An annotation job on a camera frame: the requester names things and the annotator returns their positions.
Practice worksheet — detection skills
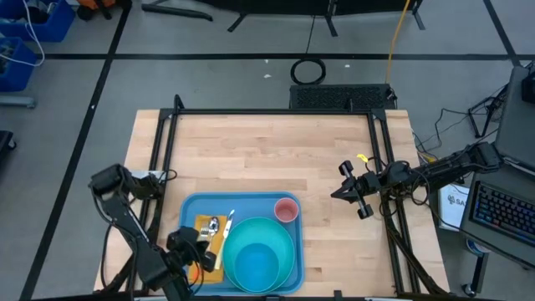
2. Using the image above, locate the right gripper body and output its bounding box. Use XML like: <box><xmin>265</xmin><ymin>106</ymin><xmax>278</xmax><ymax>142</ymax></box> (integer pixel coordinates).
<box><xmin>338</xmin><ymin>160</ymin><xmax>382</xmax><ymax>221</ymax></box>

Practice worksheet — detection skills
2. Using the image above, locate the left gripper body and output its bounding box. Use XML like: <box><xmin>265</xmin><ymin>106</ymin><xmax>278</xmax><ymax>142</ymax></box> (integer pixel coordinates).
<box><xmin>166</xmin><ymin>225</ymin><xmax>217</xmax><ymax>273</ymax></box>

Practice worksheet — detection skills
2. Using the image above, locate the fork with orange handle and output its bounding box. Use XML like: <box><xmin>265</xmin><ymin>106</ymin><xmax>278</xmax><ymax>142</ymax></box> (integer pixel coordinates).
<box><xmin>190</xmin><ymin>223</ymin><xmax>211</xmax><ymax>282</ymax></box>

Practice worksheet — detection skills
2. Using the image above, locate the yellow cloth napkin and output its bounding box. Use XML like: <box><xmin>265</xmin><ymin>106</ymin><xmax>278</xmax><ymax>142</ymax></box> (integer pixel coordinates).
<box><xmin>186</xmin><ymin>213</ymin><xmax>229</xmax><ymax>285</ymax></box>

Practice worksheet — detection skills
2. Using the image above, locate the pink cup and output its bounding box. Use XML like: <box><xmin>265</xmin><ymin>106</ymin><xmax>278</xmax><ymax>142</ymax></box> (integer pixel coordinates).
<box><xmin>273</xmin><ymin>197</ymin><xmax>300</xmax><ymax>224</ymax></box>

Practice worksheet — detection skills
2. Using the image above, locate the light blue bowl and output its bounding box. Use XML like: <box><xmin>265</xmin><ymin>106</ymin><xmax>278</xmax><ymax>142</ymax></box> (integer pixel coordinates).
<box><xmin>232</xmin><ymin>242</ymin><xmax>282</xmax><ymax>293</ymax></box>

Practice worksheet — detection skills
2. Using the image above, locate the green plate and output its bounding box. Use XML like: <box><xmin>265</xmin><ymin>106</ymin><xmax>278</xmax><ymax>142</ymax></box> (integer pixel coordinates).
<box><xmin>222</xmin><ymin>216</ymin><xmax>296</xmax><ymax>294</ymax></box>

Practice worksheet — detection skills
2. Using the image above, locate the blue plastic tray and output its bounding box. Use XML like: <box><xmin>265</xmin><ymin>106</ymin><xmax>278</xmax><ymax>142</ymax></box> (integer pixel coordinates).
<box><xmin>178</xmin><ymin>191</ymin><xmax>305</xmax><ymax>297</ymax></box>

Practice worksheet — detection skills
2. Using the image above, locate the black perforated computer case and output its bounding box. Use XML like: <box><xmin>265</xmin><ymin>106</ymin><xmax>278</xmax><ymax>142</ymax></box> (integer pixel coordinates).
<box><xmin>289</xmin><ymin>83</ymin><xmax>398</xmax><ymax>110</ymax></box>

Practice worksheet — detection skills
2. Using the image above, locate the white printed paper box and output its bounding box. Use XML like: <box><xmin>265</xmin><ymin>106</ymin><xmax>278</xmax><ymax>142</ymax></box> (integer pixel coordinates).
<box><xmin>438</xmin><ymin>182</ymin><xmax>472</xmax><ymax>232</ymax></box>

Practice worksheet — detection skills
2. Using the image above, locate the black laptop stand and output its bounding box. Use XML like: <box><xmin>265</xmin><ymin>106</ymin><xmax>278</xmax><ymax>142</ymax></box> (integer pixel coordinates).
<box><xmin>425</xmin><ymin>158</ymin><xmax>498</xmax><ymax>298</ymax></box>

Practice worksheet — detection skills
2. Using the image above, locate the black laptop lit keyboard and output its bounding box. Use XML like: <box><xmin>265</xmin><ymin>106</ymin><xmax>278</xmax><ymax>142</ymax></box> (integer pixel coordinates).
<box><xmin>459</xmin><ymin>154</ymin><xmax>535</xmax><ymax>269</ymax></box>

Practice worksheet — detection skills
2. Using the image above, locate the black tripod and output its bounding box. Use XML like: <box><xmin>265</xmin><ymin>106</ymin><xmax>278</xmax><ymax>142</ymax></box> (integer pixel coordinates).
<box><xmin>467</xmin><ymin>85</ymin><xmax>509</xmax><ymax>139</ymax></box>

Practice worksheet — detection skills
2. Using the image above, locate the grey closed laptop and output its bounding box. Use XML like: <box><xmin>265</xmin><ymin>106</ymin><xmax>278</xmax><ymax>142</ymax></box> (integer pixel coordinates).
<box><xmin>493</xmin><ymin>65</ymin><xmax>535</xmax><ymax>172</ymax></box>

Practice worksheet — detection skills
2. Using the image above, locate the black partition screen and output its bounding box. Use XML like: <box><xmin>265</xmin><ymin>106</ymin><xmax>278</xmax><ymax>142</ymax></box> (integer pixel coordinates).
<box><xmin>196</xmin><ymin>0</ymin><xmax>427</xmax><ymax>38</ymax></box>

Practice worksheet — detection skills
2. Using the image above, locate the small black box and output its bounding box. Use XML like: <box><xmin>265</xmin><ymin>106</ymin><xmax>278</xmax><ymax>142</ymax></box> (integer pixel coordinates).
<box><xmin>521</xmin><ymin>71</ymin><xmax>535</xmax><ymax>105</ymax></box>

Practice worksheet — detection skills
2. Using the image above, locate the grey flat bar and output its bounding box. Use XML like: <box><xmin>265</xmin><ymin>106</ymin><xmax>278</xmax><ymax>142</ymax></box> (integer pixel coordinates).
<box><xmin>0</xmin><ymin>94</ymin><xmax>38</xmax><ymax>110</ymax></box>

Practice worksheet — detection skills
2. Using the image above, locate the long black bar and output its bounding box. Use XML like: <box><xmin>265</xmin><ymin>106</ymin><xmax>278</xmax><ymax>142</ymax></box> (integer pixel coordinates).
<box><xmin>140</xmin><ymin>3</ymin><xmax>214</xmax><ymax>22</ymax></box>

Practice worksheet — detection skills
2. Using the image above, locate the blue storage bin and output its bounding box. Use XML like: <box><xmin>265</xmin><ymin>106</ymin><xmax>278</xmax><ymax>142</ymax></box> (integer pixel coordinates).
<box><xmin>0</xmin><ymin>36</ymin><xmax>39</xmax><ymax>92</ymax></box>
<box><xmin>0</xmin><ymin>0</ymin><xmax>77</xmax><ymax>43</ymax></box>

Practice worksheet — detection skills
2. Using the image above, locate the orange and black bag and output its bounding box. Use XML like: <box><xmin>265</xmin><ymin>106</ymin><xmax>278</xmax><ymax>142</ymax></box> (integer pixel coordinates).
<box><xmin>76</xmin><ymin>0</ymin><xmax>134</xmax><ymax>21</ymax></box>

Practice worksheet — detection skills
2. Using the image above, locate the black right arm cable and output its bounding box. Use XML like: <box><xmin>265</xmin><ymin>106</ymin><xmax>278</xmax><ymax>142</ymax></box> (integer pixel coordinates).
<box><xmin>378</xmin><ymin>166</ymin><xmax>432</xmax><ymax>218</ymax></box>

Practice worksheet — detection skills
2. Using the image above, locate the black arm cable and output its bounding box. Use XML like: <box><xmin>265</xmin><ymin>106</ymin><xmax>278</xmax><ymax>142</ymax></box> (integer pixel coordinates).
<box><xmin>378</xmin><ymin>166</ymin><xmax>432</xmax><ymax>218</ymax></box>
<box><xmin>99</xmin><ymin>223</ymin><xmax>139</xmax><ymax>292</ymax></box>

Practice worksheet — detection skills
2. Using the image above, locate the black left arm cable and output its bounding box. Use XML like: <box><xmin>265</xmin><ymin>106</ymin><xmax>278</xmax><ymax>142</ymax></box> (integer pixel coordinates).
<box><xmin>99</xmin><ymin>223</ymin><xmax>139</xmax><ymax>292</ymax></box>

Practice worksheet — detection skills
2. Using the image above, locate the black aluminium table frame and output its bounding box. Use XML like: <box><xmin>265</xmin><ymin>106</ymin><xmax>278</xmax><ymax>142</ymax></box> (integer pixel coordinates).
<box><xmin>94</xmin><ymin>94</ymin><xmax>451</xmax><ymax>301</ymax></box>

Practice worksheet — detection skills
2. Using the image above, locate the coiled black cable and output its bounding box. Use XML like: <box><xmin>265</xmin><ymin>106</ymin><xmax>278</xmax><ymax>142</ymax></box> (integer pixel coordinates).
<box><xmin>290</xmin><ymin>57</ymin><xmax>328</xmax><ymax>86</ymax></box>

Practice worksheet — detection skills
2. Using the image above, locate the yellow cable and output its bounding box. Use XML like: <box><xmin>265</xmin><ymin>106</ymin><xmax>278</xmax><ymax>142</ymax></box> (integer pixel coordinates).
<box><xmin>384</xmin><ymin>0</ymin><xmax>413</xmax><ymax>84</ymax></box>

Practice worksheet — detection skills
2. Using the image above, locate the white cable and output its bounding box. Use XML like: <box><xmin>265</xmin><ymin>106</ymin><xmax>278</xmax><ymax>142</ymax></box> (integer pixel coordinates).
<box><xmin>0</xmin><ymin>0</ymin><xmax>46</xmax><ymax>68</ymax></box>

